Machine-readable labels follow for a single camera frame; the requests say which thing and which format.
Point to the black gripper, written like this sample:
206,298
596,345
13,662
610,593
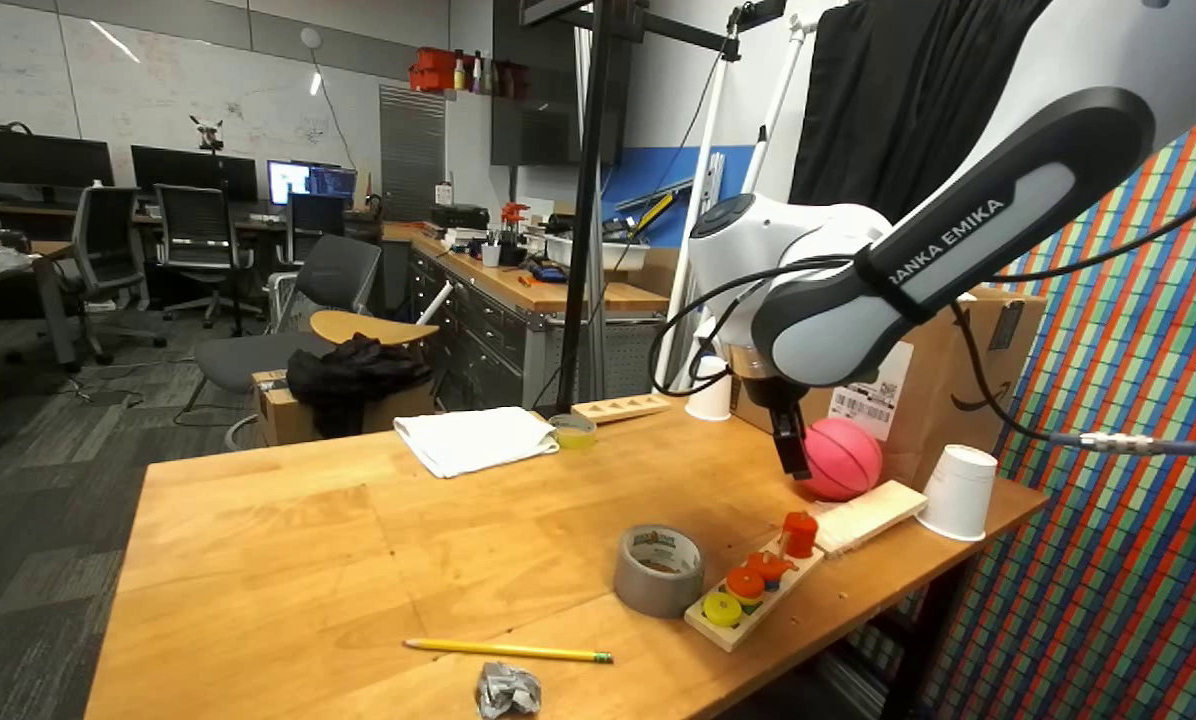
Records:
777,397

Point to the pink rubber basketball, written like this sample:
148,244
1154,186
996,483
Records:
847,461

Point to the grey duct tape roll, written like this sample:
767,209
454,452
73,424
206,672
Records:
656,596

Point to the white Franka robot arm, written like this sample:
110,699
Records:
942,252

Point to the brown cardboard box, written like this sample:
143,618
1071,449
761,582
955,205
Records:
948,402

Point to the crumpled foil ball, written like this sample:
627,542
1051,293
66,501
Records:
506,689

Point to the red wooden cylinder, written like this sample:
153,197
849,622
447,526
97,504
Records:
798,535

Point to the white paper cup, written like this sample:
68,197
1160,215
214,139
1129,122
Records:
711,404
956,494

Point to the pale flat wooden board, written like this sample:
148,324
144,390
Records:
873,517

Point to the wooden strip with slots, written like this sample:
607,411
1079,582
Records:
623,411

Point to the wooden top workbench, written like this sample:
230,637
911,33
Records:
558,293

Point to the blue board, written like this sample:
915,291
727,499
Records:
663,173

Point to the white stand pole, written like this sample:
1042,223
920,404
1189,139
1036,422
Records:
706,147

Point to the white paper sheet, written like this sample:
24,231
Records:
478,443

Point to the black metal pole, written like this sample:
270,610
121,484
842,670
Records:
583,202

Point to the yellow pencil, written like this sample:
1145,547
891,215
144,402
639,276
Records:
500,650

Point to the colourful woven pattern backdrop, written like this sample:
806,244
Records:
1129,603

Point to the black hanging curtain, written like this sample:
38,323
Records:
900,95

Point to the round wooden stool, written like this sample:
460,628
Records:
360,324

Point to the black bag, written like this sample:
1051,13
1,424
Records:
350,383

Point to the grey metal cabinet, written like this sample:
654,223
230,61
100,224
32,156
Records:
412,152

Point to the grey office chair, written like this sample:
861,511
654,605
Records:
339,273

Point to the wooden crate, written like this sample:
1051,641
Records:
278,412

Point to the orange container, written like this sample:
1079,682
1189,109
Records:
432,70

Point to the lit computer screen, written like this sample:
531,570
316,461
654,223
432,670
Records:
311,183

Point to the black office chair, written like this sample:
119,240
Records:
107,240
199,224

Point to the black computer monitor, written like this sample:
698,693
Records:
29,160
199,168

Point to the wooden office desk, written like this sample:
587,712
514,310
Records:
11,260

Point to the black wall screen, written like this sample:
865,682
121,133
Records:
522,122

